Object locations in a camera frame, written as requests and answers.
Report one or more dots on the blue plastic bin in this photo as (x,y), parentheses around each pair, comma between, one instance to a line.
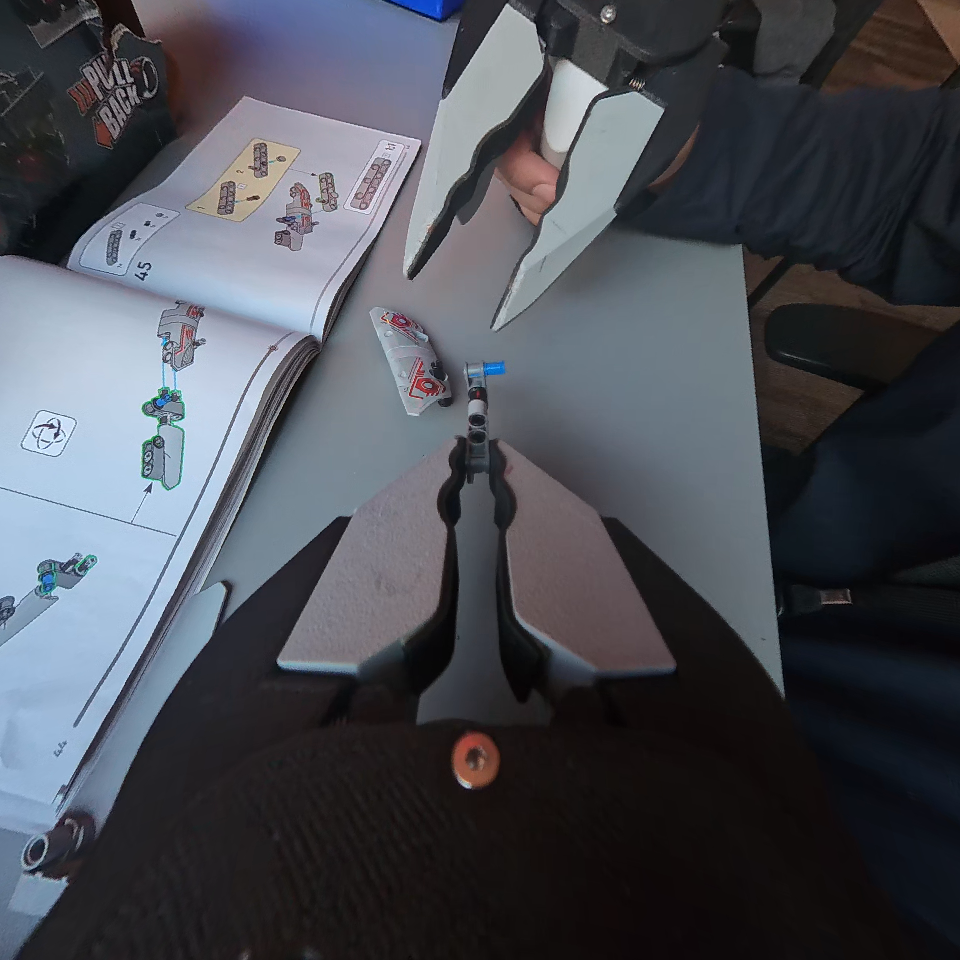
(435,7)

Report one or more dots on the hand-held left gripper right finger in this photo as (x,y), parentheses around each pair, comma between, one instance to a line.
(577,570)

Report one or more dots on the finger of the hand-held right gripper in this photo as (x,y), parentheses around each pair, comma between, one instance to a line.
(600,172)
(480,97)

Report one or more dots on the grey lego beam assembly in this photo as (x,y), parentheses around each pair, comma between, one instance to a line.
(409,360)
(478,409)

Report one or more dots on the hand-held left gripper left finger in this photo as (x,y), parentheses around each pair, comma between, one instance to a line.
(375,570)

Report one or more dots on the person's right forearm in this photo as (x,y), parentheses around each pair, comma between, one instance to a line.
(810,165)

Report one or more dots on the person's legs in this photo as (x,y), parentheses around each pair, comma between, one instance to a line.
(885,487)

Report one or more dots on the black chair armrest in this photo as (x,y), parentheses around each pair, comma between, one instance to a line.
(825,345)

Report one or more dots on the dark lego set box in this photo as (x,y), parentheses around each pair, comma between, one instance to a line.
(75,112)

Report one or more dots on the lego instruction booklet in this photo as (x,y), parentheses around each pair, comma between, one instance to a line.
(112,390)

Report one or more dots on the person's right hand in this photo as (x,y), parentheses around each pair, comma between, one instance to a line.
(532,187)

